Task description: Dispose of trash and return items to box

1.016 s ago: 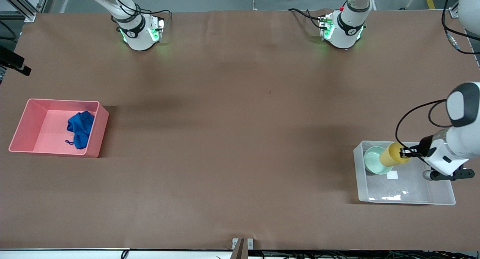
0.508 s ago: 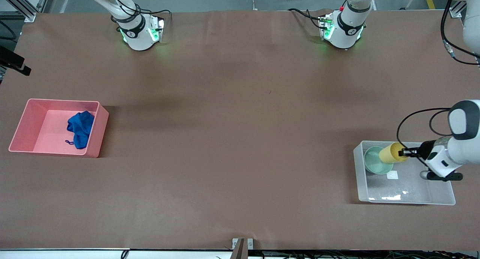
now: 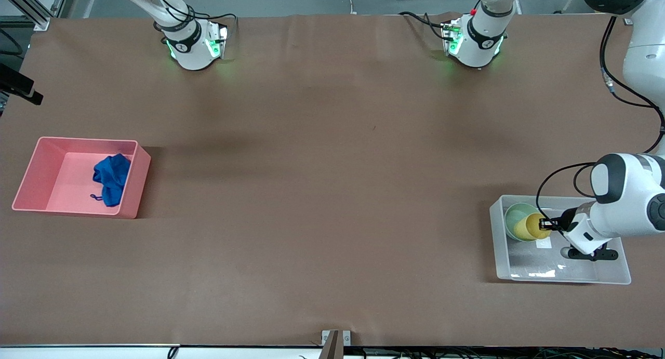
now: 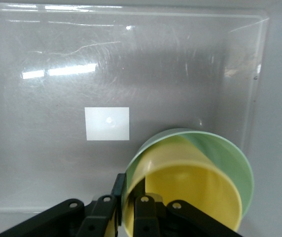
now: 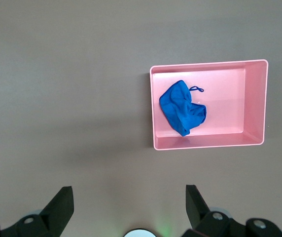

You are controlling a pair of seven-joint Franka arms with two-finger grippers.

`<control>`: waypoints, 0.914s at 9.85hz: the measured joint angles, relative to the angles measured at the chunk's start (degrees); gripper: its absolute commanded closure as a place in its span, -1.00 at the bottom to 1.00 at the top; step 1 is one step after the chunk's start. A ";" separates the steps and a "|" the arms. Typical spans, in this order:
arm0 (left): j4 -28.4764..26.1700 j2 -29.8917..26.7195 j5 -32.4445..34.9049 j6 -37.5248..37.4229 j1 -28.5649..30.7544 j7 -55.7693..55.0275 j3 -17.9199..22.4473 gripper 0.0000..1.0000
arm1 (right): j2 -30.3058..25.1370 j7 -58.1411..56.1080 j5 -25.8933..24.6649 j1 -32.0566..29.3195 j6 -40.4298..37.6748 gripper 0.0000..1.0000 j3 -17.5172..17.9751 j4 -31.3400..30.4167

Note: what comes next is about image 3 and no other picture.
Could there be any yellow cup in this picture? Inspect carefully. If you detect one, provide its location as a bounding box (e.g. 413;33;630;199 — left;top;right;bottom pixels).
513;212;552;242

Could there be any pale green bowl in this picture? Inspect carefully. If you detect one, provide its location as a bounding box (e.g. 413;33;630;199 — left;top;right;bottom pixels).
504;202;544;243

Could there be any blue cloth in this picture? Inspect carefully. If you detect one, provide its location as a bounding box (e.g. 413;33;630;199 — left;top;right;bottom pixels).
91;153;131;207

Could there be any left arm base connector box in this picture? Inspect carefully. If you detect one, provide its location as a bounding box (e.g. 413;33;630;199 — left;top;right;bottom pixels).
441;19;464;57

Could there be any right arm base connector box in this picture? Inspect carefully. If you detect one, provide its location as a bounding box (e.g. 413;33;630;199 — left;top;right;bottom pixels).
207;22;229;59

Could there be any clear plastic bin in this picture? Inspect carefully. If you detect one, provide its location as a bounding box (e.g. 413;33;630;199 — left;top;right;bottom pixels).
489;195;632;285

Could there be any pink plastic bin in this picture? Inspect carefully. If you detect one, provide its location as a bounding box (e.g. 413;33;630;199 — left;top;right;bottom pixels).
11;137;152;219

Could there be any brown paper table cover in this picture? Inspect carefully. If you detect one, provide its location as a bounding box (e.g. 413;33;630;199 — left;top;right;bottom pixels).
0;14;665;348

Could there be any black right arm base cable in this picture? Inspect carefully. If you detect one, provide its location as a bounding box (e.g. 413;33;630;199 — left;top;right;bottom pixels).
145;0;238;37

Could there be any black arm base cable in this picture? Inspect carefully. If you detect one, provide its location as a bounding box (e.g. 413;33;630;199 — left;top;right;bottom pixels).
145;0;238;37
399;11;453;42

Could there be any black left arm base cable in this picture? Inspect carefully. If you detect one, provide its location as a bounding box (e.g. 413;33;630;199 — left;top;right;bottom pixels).
399;11;453;42

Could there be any metal table edge bracket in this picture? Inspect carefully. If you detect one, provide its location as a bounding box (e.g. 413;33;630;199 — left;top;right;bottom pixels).
321;330;352;359

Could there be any white table edge rail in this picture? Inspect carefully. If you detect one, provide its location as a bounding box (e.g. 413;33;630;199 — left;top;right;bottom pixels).
0;344;325;359

